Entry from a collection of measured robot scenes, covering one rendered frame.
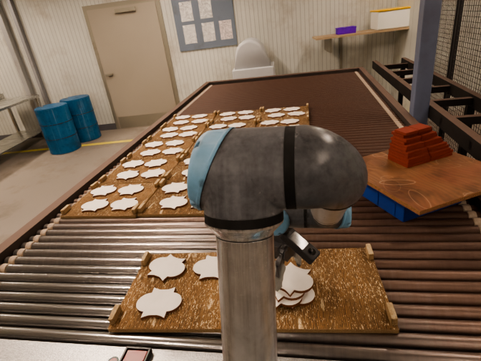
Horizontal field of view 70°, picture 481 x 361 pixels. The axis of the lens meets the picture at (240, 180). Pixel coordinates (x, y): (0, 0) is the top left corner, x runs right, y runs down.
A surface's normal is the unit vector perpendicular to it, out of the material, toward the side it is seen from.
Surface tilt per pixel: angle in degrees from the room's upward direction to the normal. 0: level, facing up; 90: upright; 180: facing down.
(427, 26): 90
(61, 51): 90
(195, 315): 0
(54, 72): 90
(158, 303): 0
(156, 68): 90
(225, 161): 57
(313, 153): 48
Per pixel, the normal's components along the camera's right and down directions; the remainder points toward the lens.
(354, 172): 0.68, 0.08
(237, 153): -0.20, -0.28
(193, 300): -0.12, -0.89
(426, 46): -0.16, 0.45
